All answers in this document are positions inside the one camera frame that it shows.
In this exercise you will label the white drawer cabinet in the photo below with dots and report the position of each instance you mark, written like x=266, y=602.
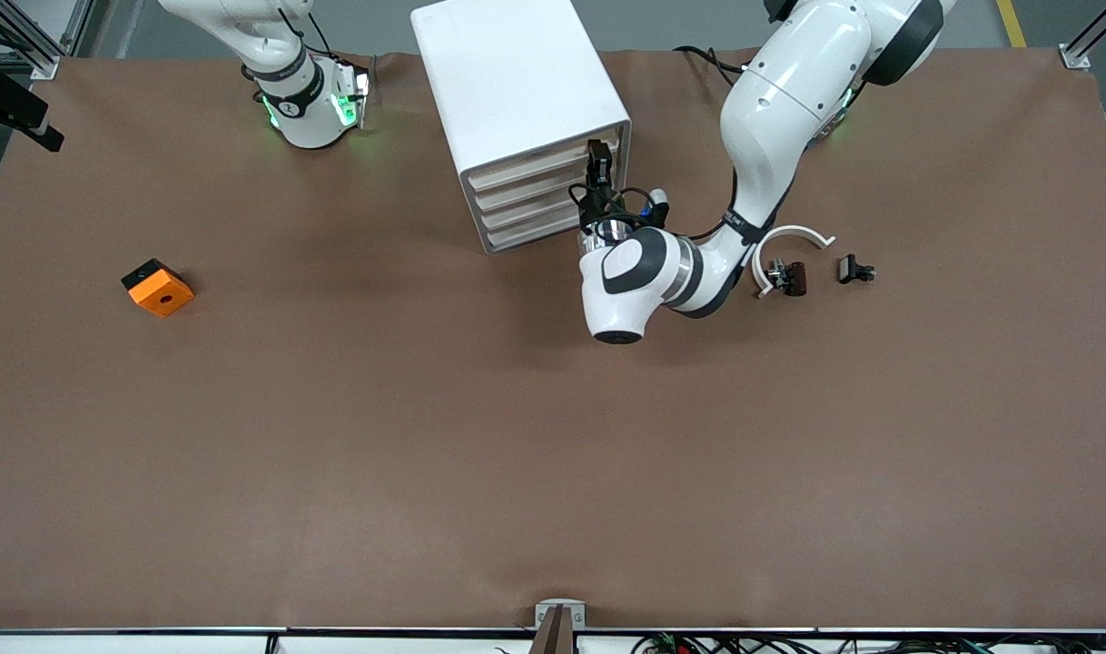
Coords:
x=508, y=82

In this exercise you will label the white beige cabinet drawer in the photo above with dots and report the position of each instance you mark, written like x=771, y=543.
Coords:
x=535, y=226
x=535, y=185
x=535, y=205

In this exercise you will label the brown table cover sheet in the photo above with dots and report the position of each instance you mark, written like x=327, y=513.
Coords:
x=553, y=454

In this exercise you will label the white rectangular tray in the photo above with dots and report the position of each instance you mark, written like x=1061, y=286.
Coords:
x=535, y=164

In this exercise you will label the small black electrical component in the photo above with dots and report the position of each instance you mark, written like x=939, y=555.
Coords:
x=851, y=269

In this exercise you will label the yellow floor tape strip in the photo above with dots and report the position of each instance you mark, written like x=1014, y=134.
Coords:
x=1012, y=23

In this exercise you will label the orange button enclosure box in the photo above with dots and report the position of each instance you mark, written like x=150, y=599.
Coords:
x=162, y=295

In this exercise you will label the aluminium frame profile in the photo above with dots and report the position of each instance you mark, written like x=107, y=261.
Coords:
x=26, y=45
x=1093, y=36

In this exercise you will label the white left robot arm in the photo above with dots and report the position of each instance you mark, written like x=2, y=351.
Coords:
x=771, y=118

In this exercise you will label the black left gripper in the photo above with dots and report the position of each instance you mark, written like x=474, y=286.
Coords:
x=595, y=207

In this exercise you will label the white curved plastic piece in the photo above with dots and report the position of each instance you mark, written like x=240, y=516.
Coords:
x=794, y=231

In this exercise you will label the grey mount bracket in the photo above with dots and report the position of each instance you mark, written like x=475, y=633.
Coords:
x=560, y=610

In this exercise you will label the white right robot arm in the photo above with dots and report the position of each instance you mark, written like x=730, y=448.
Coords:
x=312, y=127

